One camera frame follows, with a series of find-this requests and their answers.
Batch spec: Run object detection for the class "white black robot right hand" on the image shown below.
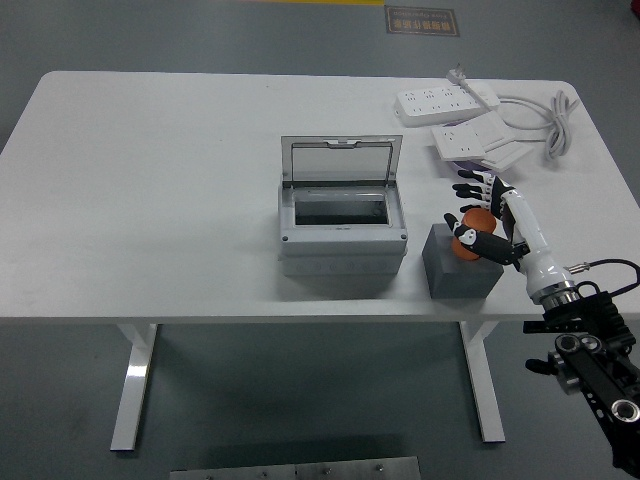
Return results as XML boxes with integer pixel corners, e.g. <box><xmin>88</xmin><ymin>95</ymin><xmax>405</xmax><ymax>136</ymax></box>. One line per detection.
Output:
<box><xmin>443</xmin><ymin>168</ymin><xmax>572</xmax><ymax>302</ymax></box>

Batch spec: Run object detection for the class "white wall socket panel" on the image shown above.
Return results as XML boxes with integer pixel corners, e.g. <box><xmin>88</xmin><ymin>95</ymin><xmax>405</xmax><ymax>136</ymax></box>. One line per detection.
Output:
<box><xmin>430</xmin><ymin>123</ymin><xmax>486</xmax><ymax>162</ymax></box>

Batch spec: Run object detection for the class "white plug and cord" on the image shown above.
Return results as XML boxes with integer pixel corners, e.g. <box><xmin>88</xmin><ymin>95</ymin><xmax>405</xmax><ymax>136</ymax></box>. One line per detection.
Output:
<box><xmin>446</xmin><ymin>62</ymin><xmax>582</xmax><ymax>163</ymax></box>

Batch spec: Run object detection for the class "transparent hinged box lid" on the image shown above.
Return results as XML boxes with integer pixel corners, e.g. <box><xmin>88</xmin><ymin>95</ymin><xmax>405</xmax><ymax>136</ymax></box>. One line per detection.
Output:
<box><xmin>280</xmin><ymin>133</ymin><xmax>404</xmax><ymax>189</ymax></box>

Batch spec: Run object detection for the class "orange cylindrical battery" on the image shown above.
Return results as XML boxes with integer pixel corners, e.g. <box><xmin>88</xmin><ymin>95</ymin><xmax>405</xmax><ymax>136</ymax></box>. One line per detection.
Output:
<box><xmin>452</xmin><ymin>209</ymin><xmax>496</xmax><ymax>262</ymax></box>

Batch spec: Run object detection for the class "grey block with round hole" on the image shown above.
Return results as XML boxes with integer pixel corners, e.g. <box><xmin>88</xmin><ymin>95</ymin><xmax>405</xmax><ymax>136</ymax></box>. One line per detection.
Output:
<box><xmin>422</xmin><ymin>223</ymin><xmax>505</xmax><ymax>300</ymax></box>

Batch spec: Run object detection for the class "white table leg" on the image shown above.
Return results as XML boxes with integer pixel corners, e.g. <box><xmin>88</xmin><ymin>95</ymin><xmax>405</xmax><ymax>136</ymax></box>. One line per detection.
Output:
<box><xmin>109</xmin><ymin>323</ymin><xmax>160</xmax><ymax>453</ymax></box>
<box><xmin>459</xmin><ymin>321</ymin><xmax>506</xmax><ymax>444</ymax></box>

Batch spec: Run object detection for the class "grey metal plate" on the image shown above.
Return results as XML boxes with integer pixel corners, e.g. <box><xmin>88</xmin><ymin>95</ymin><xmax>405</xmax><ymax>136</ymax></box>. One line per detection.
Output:
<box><xmin>169</xmin><ymin>455</ymin><xmax>421</xmax><ymax>480</ymax></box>

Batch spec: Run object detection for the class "white power strip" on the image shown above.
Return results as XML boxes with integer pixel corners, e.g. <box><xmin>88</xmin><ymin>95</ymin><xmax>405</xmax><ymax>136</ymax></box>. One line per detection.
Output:
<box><xmin>393</xmin><ymin>84</ymin><xmax>503</xmax><ymax>129</ymax></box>

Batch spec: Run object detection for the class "grey plastic electrical box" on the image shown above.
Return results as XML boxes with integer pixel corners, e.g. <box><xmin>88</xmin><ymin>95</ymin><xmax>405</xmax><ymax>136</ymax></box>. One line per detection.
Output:
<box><xmin>277</xmin><ymin>180</ymin><xmax>409</xmax><ymax>277</ymax></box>

